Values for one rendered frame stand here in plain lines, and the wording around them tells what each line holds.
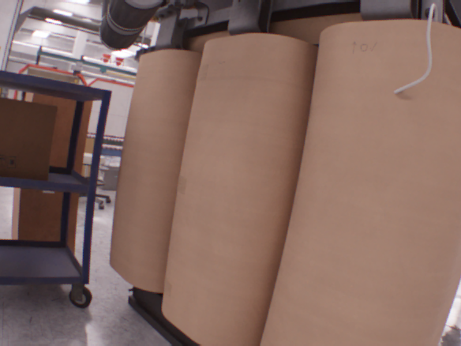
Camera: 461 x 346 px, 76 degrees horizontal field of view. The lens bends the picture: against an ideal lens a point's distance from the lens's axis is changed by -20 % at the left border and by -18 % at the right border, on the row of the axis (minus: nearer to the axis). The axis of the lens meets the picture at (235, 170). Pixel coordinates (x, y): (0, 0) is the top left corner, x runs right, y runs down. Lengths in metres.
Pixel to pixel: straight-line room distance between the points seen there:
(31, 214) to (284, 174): 1.49
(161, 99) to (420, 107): 0.87
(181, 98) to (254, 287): 0.66
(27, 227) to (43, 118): 0.83
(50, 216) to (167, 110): 1.09
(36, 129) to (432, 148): 1.25
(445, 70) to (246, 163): 0.51
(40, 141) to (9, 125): 0.14
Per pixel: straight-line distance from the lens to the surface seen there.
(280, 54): 0.90
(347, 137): 0.69
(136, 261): 1.32
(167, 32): 1.39
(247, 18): 1.03
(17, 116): 1.37
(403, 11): 0.77
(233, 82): 0.93
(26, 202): 2.00
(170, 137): 1.21
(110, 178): 4.44
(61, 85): 1.33
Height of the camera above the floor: 0.77
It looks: 4 degrees down
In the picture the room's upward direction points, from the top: 10 degrees clockwise
